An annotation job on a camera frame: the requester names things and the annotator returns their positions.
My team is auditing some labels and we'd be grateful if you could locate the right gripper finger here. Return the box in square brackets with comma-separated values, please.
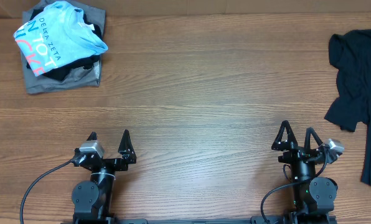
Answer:
[303, 126, 324, 150]
[271, 120, 298, 151]

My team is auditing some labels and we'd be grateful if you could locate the black t-shirt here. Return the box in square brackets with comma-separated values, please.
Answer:
[324, 29, 371, 186]

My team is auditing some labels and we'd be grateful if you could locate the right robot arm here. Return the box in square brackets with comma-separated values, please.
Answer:
[271, 120, 344, 223]

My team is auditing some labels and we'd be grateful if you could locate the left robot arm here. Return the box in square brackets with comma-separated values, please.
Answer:
[71, 129, 137, 224]

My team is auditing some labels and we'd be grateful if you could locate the folded grey t-shirt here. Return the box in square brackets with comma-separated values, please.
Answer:
[19, 1, 106, 95]

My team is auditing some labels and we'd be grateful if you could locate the folded black garment in stack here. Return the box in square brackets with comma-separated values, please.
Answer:
[43, 14, 102, 81]

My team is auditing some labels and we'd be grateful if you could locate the light blue printed t-shirt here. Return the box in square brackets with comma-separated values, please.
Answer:
[13, 1, 108, 77]

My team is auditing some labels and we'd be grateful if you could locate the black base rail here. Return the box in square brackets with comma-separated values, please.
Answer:
[61, 215, 337, 224]

